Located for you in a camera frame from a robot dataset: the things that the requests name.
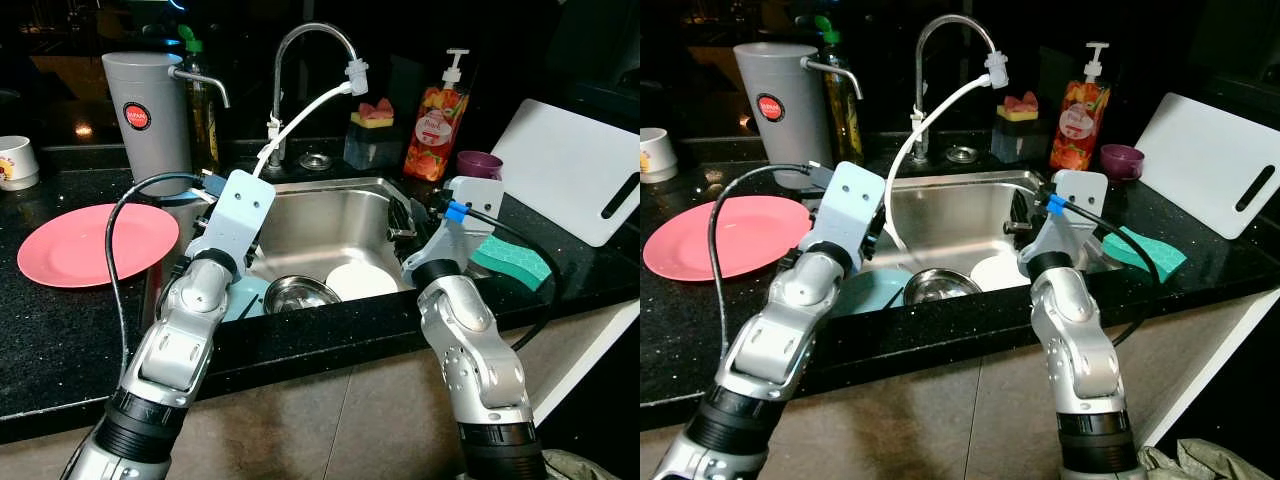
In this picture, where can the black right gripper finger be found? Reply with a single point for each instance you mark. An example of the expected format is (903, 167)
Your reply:
(401, 216)
(1022, 212)

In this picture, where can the stainless steel bowl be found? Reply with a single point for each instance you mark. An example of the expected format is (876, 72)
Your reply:
(940, 288)
(300, 295)

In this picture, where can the pink round plate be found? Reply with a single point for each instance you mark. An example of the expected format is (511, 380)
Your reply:
(80, 245)
(720, 238)

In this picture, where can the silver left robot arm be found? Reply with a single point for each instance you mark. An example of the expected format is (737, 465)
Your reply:
(170, 360)
(770, 360)

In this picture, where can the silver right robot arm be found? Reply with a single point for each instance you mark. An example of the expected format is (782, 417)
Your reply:
(1085, 350)
(480, 360)

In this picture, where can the light blue plate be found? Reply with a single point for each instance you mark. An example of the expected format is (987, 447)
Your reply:
(880, 290)
(245, 300)

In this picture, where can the stainless steel sink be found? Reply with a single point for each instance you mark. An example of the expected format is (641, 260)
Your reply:
(320, 225)
(960, 215)

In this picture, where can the black sponge holder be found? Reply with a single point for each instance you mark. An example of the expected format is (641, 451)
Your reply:
(1019, 142)
(372, 149)

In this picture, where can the white bowl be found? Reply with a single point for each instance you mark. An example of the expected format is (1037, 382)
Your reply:
(1000, 275)
(360, 282)

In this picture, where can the small purple cup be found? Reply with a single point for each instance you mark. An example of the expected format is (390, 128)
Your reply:
(480, 163)
(1122, 162)

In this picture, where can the orange soap pump bottle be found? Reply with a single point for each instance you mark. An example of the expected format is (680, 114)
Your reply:
(1080, 125)
(435, 130)

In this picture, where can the yellow and red sponge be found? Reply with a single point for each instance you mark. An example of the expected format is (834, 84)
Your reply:
(1018, 109)
(372, 116)

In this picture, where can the oil bottle with green cap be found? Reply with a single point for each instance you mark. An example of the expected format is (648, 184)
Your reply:
(848, 125)
(203, 130)

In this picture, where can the green wavy sponge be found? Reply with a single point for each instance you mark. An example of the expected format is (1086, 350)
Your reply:
(1155, 258)
(520, 262)

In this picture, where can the grey water filter canister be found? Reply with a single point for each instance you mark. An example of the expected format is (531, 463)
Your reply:
(150, 150)
(780, 140)

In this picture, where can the white plastic cutting board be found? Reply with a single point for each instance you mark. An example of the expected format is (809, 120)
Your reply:
(570, 165)
(1205, 160)

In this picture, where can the chrome gooseneck faucet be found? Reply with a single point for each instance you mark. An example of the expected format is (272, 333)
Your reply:
(277, 80)
(919, 75)

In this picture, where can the white printed mug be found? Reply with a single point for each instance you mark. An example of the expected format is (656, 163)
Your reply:
(18, 165)
(658, 158)

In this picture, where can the olive green crumpled fabric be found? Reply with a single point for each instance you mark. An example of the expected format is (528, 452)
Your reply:
(572, 466)
(1205, 462)

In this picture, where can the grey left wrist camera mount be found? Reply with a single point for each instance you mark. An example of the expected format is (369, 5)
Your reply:
(845, 205)
(235, 210)

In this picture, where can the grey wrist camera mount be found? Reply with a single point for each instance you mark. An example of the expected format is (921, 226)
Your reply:
(845, 205)
(235, 210)
(1085, 190)
(475, 200)

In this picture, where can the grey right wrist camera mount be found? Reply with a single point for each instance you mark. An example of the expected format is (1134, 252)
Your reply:
(475, 200)
(1085, 190)

